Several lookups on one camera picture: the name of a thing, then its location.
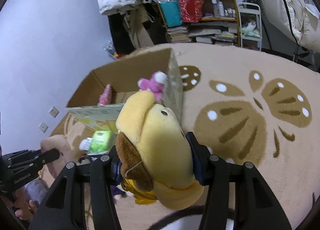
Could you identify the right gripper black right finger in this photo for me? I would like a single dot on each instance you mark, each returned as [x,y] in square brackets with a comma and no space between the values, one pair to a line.
[256,206]

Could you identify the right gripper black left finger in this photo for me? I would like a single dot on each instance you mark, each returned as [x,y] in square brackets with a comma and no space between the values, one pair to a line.
[63,207]

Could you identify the pink swirl roll plush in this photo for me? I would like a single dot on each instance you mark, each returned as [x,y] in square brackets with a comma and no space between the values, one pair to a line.
[67,148]

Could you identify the purple plush bear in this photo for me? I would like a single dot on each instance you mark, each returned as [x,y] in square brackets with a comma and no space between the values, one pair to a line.
[155,84]

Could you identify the person's left hand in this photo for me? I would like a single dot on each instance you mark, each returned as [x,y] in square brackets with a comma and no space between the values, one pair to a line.
[25,209]

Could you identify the white-haired blindfolded plush doll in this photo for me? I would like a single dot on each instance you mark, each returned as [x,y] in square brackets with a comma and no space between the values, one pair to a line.
[118,192]

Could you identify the green tissue pack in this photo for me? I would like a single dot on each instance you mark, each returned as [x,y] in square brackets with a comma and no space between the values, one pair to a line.
[102,141]

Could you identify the yellow plastic clip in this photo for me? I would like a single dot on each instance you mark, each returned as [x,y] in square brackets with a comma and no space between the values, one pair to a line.
[141,197]

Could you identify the pink plush in box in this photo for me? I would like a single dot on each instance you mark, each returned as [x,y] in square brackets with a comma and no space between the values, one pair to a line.
[106,97]

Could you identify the open cardboard box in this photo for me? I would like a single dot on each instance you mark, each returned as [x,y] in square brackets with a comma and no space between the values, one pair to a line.
[123,76]

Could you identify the stack of books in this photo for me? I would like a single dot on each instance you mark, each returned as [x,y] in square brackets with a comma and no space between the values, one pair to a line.
[207,32]

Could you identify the white utility cart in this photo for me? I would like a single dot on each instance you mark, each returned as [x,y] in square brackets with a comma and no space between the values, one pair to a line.
[250,24]

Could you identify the cream duvet on rack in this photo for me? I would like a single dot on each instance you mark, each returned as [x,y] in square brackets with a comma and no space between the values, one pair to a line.
[297,19]

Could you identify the wooden bookshelf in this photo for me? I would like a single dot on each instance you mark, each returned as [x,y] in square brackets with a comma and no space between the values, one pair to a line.
[200,20]

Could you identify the red patterned gift bag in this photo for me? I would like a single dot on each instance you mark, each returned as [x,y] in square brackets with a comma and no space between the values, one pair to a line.
[191,10]

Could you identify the teal bag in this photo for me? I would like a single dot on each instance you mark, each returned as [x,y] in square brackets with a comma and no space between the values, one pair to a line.
[171,12]

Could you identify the white wall socket lower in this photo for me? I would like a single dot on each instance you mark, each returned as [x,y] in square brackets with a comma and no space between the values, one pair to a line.
[43,127]

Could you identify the white wall socket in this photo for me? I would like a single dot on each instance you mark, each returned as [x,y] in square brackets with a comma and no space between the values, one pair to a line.
[43,127]
[54,112]

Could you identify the white wall socket upper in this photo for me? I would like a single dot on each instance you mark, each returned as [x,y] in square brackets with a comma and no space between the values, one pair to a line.
[54,112]

